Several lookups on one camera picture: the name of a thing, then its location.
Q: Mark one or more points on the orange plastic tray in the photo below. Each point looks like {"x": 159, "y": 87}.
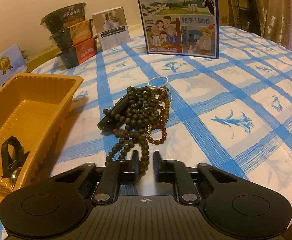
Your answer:
{"x": 32, "y": 109}

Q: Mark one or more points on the black noodle bowl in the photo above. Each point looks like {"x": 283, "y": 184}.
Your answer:
{"x": 79, "y": 53}
{"x": 64, "y": 17}
{"x": 73, "y": 35}

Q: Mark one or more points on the black band watch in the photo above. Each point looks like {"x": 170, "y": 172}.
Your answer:
{"x": 10, "y": 165}

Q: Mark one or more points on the dark blue milk carton box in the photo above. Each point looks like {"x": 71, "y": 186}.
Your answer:
{"x": 181, "y": 27}

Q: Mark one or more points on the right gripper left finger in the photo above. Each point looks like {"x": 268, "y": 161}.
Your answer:
{"x": 112, "y": 176}

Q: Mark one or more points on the black folding ladder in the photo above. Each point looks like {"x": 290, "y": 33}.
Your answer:
{"x": 244, "y": 15}

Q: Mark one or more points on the bottom black noodle bowl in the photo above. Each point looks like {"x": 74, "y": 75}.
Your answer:
{"x": 79, "y": 53}

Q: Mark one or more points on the light blue milk carton box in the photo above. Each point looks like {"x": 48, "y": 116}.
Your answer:
{"x": 11, "y": 63}

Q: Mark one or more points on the black rectangular case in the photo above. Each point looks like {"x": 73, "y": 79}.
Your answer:
{"x": 109, "y": 122}

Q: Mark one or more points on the blue white checkered tablecloth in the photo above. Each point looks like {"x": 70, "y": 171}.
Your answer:
{"x": 234, "y": 113}

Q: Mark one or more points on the small white product box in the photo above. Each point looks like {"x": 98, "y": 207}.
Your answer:
{"x": 111, "y": 28}

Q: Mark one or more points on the middle black noodle bowl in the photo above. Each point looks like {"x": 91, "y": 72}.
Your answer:
{"x": 73, "y": 35}

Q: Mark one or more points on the top black noodle bowl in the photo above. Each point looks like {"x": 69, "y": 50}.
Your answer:
{"x": 64, "y": 17}

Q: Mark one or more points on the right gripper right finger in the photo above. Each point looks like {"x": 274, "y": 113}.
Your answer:
{"x": 177, "y": 174}

